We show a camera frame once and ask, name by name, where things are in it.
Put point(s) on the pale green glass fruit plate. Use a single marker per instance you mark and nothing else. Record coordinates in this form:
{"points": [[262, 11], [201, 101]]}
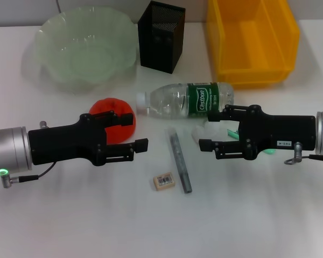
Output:
{"points": [[78, 61]]}

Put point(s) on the green utility knife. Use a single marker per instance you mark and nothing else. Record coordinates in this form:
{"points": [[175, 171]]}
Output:
{"points": [[232, 133]]}

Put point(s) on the white paper ball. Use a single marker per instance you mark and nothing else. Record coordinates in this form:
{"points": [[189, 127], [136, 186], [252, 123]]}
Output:
{"points": [[207, 131]]}

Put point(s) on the black mesh pen holder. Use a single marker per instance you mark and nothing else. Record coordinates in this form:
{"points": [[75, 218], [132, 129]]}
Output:
{"points": [[161, 53]]}

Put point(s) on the clear green-label water bottle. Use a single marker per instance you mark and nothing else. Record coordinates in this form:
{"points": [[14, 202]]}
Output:
{"points": [[177, 99]]}

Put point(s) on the red-orange fruit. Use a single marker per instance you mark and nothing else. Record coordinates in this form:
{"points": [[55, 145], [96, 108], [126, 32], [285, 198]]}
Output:
{"points": [[118, 134]]}

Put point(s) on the beige eraser with barcode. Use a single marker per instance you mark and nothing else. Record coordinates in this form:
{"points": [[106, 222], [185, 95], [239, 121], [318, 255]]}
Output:
{"points": [[164, 182]]}

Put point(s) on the grey pen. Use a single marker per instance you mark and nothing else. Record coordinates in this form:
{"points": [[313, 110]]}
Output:
{"points": [[179, 161]]}

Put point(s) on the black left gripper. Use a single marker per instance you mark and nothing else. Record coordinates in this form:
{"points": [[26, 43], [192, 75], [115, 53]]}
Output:
{"points": [[59, 142]]}

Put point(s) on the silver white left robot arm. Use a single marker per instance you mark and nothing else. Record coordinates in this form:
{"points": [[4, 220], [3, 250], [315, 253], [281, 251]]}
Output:
{"points": [[10, 150]]}

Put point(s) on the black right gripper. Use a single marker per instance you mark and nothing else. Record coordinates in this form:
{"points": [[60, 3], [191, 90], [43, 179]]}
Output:
{"points": [[280, 131]]}

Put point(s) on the yellow plastic bin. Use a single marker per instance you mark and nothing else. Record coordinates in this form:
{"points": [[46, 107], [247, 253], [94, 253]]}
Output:
{"points": [[247, 53]]}

